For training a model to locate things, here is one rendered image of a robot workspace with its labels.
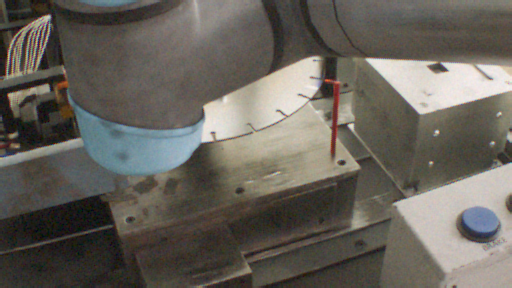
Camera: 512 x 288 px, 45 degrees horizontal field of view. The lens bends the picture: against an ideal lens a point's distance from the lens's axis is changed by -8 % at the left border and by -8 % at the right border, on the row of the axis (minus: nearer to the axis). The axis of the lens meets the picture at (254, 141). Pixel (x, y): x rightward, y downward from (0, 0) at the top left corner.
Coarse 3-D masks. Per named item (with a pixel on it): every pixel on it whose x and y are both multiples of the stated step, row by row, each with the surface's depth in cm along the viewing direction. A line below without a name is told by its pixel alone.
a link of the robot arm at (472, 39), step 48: (288, 0) 37; (336, 0) 34; (384, 0) 31; (432, 0) 29; (480, 0) 27; (288, 48) 38; (336, 48) 37; (384, 48) 34; (432, 48) 31; (480, 48) 28
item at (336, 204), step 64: (64, 128) 78; (320, 128) 86; (0, 192) 59; (64, 192) 62; (128, 192) 77; (192, 192) 77; (256, 192) 76; (320, 192) 79; (384, 192) 90; (0, 256) 81; (64, 256) 81; (128, 256) 74; (192, 256) 73; (256, 256) 81; (320, 256) 81
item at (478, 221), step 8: (472, 208) 65; (480, 208) 65; (488, 208) 65; (464, 216) 64; (472, 216) 64; (480, 216) 64; (488, 216) 64; (496, 216) 64; (464, 224) 64; (472, 224) 63; (480, 224) 63; (488, 224) 63; (496, 224) 63; (472, 232) 63; (480, 232) 62; (488, 232) 62
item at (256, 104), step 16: (304, 64) 79; (320, 64) 79; (272, 80) 77; (288, 80) 77; (304, 80) 77; (320, 80) 77; (64, 96) 75; (240, 96) 74; (256, 96) 74; (272, 96) 74; (288, 96) 74; (304, 96) 74; (208, 112) 72; (224, 112) 72; (240, 112) 72; (256, 112) 72; (272, 112) 72; (288, 112) 72; (208, 128) 70; (224, 128) 70; (240, 128) 70; (256, 128) 69
